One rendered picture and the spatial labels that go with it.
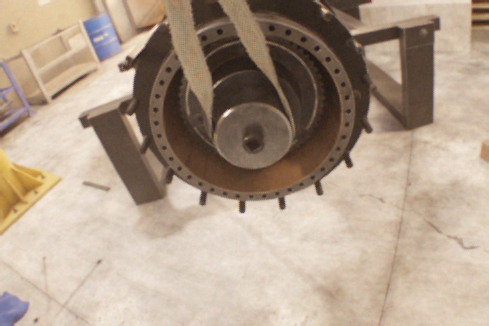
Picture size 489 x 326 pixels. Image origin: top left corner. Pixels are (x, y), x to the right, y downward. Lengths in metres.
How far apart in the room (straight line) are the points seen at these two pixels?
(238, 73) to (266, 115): 0.11
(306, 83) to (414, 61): 1.26
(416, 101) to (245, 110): 1.56
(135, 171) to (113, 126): 0.30
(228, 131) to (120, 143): 1.32
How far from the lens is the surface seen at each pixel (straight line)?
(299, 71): 0.73
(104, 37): 6.95
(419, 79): 2.00
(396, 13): 3.24
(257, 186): 0.78
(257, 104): 0.59
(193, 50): 0.58
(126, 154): 1.91
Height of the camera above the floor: 1.17
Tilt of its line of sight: 34 degrees down
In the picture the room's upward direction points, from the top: 18 degrees counter-clockwise
